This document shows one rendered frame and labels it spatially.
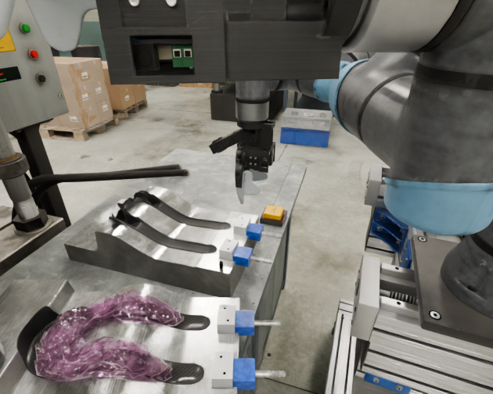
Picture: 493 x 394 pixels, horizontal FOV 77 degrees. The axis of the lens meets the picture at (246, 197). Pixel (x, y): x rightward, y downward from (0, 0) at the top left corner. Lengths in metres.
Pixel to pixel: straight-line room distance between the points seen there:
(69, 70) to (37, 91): 3.12
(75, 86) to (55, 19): 4.29
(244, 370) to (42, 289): 0.46
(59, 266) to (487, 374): 1.00
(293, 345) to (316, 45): 1.62
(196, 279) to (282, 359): 0.95
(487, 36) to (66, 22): 0.23
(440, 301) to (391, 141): 0.37
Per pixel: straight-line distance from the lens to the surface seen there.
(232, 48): 0.17
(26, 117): 1.38
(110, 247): 0.91
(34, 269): 1.08
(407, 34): 0.19
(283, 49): 0.17
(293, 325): 1.79
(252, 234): 0.86
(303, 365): 1.68
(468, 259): 0.58
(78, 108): 4.59
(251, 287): 0.85
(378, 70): 0.34
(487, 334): 0.57
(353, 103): 0.32
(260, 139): 0.73
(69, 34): 0.24
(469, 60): 0.22
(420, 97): 0.23
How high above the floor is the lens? 1.42
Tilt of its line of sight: 30 degrees down
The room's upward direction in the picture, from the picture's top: straight up
